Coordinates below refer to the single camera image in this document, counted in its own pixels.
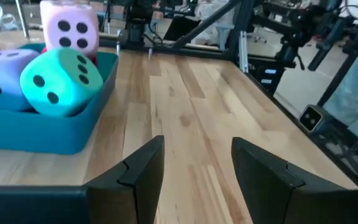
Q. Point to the large purple foam die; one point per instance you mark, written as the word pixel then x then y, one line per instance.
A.
pixel 2 73

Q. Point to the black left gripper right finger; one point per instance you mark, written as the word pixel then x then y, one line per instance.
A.
pixel 278 193

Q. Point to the small black grey camera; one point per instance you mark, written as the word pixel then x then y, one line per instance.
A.
pixel 311 118

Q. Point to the pale blue fabric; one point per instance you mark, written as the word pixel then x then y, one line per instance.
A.
pixel 356 93

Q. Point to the large green foam die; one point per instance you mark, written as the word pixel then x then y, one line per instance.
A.
pixel 61 81

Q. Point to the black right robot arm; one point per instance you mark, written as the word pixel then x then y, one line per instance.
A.
pixel 291 51

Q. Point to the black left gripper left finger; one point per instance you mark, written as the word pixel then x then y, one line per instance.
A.
pixel 129 193

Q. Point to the blue plastic bin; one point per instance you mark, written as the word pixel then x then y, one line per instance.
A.
pixel 42 133

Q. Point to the large pink foam die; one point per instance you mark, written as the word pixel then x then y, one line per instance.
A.
pixel 70 18

